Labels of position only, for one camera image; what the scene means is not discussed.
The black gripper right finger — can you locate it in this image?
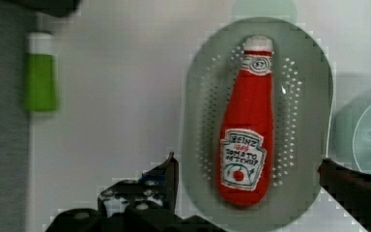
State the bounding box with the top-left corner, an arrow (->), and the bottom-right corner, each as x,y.
317,159 -> 371,232

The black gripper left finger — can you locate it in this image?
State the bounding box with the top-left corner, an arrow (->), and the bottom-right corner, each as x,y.
98,152 -> 179,218

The red plush ketchup bottle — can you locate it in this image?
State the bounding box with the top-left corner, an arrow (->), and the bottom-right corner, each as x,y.
215,36 -> 273,207

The green oval strainer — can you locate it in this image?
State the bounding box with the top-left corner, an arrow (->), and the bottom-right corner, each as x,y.
181,17 -> 332,232

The green white tube bottle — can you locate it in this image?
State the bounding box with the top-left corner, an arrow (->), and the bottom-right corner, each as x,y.
24,32 -> 59,112

